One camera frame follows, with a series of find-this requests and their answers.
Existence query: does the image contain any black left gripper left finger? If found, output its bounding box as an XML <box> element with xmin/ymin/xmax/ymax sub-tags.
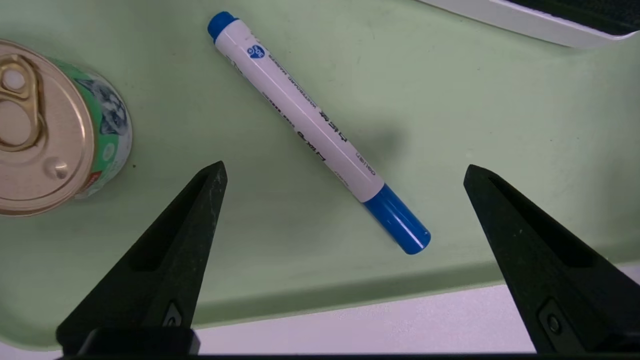
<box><xmin>56</xmin><ymin>161</ymin><xmax>228</xmax><ymax>351</ymax></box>

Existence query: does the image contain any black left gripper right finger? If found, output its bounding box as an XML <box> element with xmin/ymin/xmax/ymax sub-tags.
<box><xmin>463</xmin><ymin>164</ymin><xmax>640</xmax><ymax>353</ymax></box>

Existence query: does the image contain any white blue whiteboard marker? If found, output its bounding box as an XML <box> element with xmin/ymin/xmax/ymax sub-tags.
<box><xmin>207</xmin><ymin>11</ymin><xmax>432</xmax><ymax>255</ymax></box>

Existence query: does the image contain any small gold-lid food can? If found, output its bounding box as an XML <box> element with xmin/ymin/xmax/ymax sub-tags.
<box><xmin>0</xmin><ymin>39</ymin><xmax>133</xmax><ymax>217</ymax></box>

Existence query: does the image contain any black white whiteboard eraser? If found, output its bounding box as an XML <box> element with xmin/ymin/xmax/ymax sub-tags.
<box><xmin>417</xmin><ymin>0</ymin><xmax>640</xmax><ymax>49</ymax></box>

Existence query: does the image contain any light green plastic tray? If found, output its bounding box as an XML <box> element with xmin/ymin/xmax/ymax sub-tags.
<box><xmin>0</xmin><ymin>0</ymin><xmax>640</xmax><ymax>351</ymax></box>

